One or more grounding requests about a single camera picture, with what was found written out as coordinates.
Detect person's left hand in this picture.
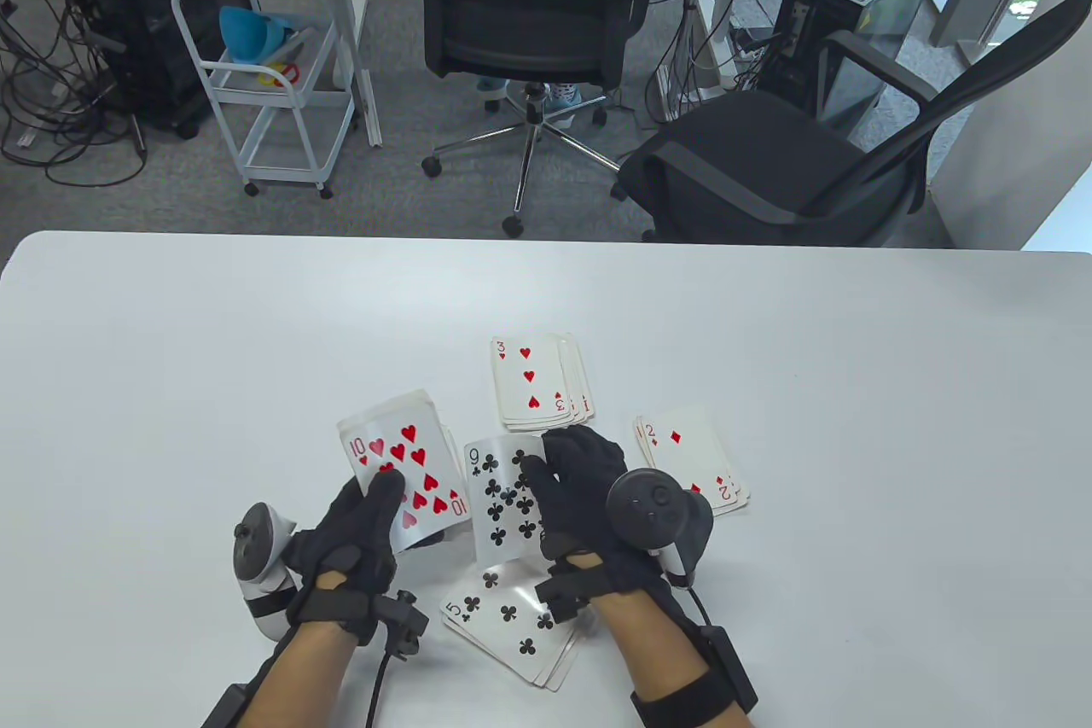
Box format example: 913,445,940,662
286,469,446,646

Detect person's right hand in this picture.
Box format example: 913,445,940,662
520,425,685,618

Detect nine of clubs playing card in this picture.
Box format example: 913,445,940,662
463,434,547,565

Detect pile of heart playing cards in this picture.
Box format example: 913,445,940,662
491,333,595,432

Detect two of diamonds playing card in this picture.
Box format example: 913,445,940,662
640,405,741,514

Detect deck of playing cards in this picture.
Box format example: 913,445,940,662
337,389,472,554

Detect three of hearts playing card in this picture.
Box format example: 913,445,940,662
491,335,570,426

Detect five of clubs playing card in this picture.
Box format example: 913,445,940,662
439,564,590,673

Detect pile of diamond playing cards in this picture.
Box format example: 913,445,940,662
634,405,750,519

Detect pile of club playing cards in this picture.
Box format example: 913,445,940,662
439,564,591,693

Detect person's right forearm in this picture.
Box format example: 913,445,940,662
589,591,756,728

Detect person's left forearm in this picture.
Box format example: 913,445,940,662
243,621,355,728

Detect grey white VR controller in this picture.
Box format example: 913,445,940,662
233,504,299,639
606,468,714,588

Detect black mesh office chair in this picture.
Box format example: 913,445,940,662
405,0,665,238
616,0,1092,247

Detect white power strip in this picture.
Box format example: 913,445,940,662
723,24,775,65

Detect blue plastic funnel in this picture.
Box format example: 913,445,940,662
218,5,295,66

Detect black glass computer tower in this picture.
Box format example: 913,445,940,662
755,0,935,127

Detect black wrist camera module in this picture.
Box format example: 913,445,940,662
371,590,430,661
533,570,598,625

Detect black forearm strap with box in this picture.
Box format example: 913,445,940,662
631,627,758,728
200,684,248,728

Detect hanging black cables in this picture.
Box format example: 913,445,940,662
627,0,773,123

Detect tangle of black floor cables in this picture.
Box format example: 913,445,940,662
0,0,150,187

